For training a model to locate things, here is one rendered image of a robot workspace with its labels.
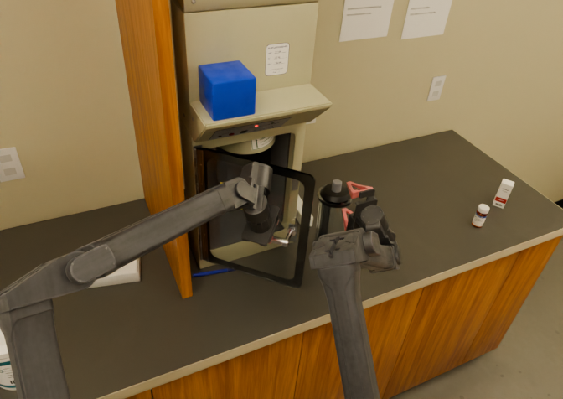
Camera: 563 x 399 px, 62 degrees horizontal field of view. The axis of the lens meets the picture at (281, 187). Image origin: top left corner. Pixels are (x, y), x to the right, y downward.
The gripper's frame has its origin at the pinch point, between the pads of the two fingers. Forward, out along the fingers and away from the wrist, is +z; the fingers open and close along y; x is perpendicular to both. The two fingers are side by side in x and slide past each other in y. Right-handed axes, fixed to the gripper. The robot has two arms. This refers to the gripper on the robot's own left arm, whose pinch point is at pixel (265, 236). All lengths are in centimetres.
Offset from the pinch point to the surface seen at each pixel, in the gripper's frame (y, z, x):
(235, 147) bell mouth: -20.5, -5.1, -14.9
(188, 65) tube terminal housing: -21.6, -34.0, -21.2
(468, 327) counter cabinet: -19, 95, 71
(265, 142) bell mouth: -25.3, -3.4, -8.4
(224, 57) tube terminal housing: -27.4, -32.2, -15.0
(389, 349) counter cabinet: 3, 73, 40
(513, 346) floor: -32, 149, 104
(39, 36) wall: -29, -25, -72
